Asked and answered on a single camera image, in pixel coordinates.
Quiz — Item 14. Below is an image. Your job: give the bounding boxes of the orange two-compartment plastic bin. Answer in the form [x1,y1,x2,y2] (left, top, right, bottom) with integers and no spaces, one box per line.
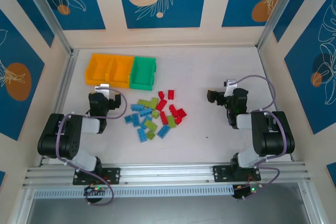
[85,52,135,89]

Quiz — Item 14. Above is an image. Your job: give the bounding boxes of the green plastic bin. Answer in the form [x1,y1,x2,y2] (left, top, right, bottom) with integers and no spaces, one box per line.
[129,56,158,91]

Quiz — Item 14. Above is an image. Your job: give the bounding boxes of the left controller circuit board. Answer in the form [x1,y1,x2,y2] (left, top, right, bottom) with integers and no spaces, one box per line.
[83,185,107,197]

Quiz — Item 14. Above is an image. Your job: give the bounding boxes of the controller circuit board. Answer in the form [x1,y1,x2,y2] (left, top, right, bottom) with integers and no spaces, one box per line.
[83,185,107,197]
[233,184,263,200]

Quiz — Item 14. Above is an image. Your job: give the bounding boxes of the right controller circuit board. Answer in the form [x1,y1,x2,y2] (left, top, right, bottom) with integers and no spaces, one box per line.
[233,184,263,200]

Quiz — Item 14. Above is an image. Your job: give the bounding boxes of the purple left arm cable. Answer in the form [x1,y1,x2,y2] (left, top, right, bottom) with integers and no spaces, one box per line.
[56,87,127,206]

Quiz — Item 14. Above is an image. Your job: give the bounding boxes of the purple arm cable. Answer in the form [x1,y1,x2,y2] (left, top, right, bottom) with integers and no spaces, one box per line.
[229,75,288,201]
[56,87,127,206]

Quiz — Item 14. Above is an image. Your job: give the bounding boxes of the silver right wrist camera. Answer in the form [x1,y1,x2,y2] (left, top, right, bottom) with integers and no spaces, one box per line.
[225,79,237,97]

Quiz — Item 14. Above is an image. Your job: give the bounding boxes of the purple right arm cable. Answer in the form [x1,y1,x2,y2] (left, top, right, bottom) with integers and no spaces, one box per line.
[229,75,288,201]

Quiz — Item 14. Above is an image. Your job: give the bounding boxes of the aluminium side rail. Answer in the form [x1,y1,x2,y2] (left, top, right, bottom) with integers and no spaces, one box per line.
[38,48,80,167]

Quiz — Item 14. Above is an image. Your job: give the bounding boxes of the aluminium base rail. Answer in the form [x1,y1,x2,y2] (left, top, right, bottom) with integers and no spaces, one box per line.
[22,161,312,188]

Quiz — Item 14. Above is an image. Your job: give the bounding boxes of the grey slotted cable duct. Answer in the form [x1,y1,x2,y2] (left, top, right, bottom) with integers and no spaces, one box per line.
[33,185,235,199]

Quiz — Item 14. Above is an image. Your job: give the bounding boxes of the aluminium frame post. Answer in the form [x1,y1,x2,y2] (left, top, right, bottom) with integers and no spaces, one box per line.
[256,0,305,50]
[18,0,74,55]

